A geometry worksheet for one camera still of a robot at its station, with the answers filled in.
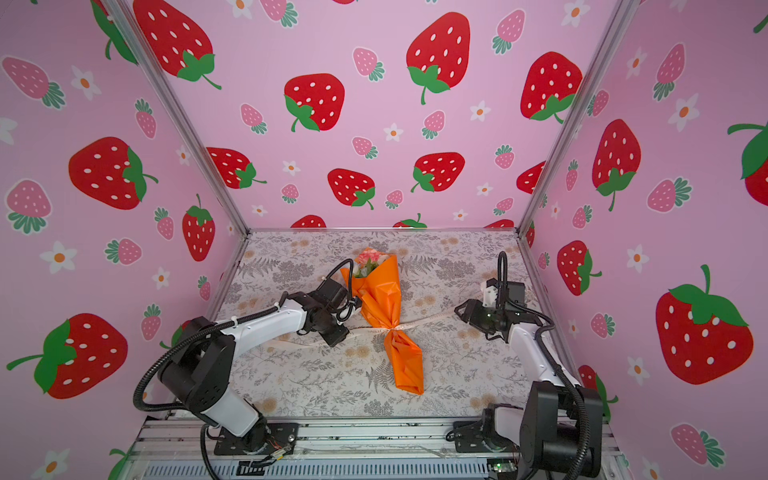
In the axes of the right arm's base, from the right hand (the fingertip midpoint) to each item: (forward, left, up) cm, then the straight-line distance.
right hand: (461, 311), depth 86 cm
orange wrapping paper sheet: (+4, +26, -2) cm, 26 cm away
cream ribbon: (-2, +14, -8) cm, 16 cm away
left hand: (-7, +37, -6) cm, 38 cm away
